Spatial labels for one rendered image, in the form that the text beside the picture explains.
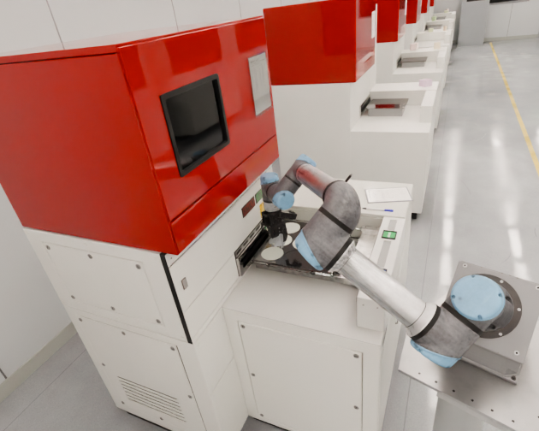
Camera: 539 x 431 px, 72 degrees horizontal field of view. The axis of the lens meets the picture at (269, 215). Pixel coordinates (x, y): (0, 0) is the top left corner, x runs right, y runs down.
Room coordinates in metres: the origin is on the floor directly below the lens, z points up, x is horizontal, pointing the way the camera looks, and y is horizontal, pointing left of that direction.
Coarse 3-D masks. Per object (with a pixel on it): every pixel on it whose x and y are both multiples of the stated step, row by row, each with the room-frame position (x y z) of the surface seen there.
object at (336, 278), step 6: (258, 264) 1.36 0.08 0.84; (276, 270) 1.32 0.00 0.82; (282, 270) 1.30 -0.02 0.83; (288, 270) 1.29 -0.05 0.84; (306, 276) 1.25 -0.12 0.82; (312, 276) 1.24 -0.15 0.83; (318, 276) 1.23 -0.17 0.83; (324, 276) 1.21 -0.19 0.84; (336, 276) 1.19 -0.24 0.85; (342, 276) 1.19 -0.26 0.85; (342, 282) 1.18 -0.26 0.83
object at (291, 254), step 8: (304, 224) 1.55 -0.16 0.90; (296, 232) 1.49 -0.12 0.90; (264, 248) 1.39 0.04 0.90; (288, 248) 1.37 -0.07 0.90; (256, 256) 1.34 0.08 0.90; (288, 256) 1.31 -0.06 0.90; (296, 256) 1.30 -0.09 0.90; (280, 264) 1.26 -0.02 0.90; (288, 264) 1.25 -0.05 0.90; (296, 264) 1.24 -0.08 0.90; (304, 264) 1.24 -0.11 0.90; (328, 272) 1.16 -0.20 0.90
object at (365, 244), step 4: (360, 236) 1.41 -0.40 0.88; (364, 236) 1.41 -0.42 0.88; (368, 236) 1.40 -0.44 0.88; (372, 236) 1.40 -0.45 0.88; (360, 240) 1.38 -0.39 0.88; (364, 240) 1.37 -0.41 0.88; (368, 240) 1.37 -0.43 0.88; (372, 240) 1.37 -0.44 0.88; (360, 244) 1.35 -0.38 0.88; (364, 244) 1.35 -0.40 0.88; (368, 244) 1.34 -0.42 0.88; (372, 244) 1.34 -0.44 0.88; (356, 248) 1.32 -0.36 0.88; (360, 248) 1.32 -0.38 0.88; (364, 248) 1.32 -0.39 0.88; (368, 248) 1.31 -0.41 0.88; (372, 248) 1.31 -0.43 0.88; (364, 252) 1.29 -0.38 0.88; (368, 252) 1.28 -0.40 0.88; (368, 256) 1.26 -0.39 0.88; (344, 280) 1.14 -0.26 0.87; (348, 280) 1.13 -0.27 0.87; (348, 284) 1.13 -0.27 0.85
